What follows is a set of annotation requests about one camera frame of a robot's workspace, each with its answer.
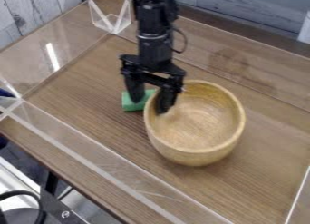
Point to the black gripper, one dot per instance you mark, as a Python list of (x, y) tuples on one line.
[(151, 66)]

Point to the green block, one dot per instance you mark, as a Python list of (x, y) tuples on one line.
[(135, 106)]

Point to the brown wooden bowl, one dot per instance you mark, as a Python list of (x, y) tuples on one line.
[(200, 129)]

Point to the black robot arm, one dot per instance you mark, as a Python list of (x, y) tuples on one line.
[(155, 16)]

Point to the black table leg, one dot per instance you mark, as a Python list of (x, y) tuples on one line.
[(51, 183)]

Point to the clear acrylic corner bracket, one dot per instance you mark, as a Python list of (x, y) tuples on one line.
[(111, 23)]

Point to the clear acrylic front wall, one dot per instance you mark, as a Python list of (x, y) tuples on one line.
[(135, 195)]

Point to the grey metal bracket with screw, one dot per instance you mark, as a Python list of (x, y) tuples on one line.
[(57, 213)]

